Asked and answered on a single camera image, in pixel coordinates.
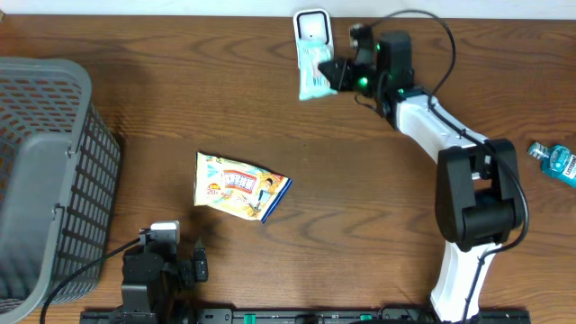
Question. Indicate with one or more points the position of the yellow snack bag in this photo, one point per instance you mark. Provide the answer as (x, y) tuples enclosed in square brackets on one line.
[(239, 189)]

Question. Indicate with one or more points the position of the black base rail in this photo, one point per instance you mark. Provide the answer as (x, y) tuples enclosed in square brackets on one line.
[(399, 314)]

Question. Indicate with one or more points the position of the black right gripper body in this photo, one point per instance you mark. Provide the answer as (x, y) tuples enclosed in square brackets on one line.
[(361, 79)]

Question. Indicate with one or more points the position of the grey plastic shopping basket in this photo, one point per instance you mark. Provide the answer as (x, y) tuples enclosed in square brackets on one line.
[(60, 168)]

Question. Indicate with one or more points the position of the green wet wipes pack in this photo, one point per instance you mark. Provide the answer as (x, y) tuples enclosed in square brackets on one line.
[(313, 84)]

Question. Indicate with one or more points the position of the blue mouthwash bottle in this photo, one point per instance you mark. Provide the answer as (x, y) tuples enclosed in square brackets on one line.
[(556, 162)]

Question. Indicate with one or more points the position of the white barcode scanner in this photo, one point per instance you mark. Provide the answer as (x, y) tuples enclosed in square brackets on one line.
[(312, 25)]

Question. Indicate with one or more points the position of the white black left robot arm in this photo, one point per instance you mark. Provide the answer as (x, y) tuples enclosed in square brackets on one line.
[(153, 277)]

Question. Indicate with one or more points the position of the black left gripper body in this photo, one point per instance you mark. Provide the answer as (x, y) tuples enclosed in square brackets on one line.
[(184, 274)]

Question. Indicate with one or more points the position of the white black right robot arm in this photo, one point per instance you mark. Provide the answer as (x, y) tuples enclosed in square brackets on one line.
[(480, 206)]

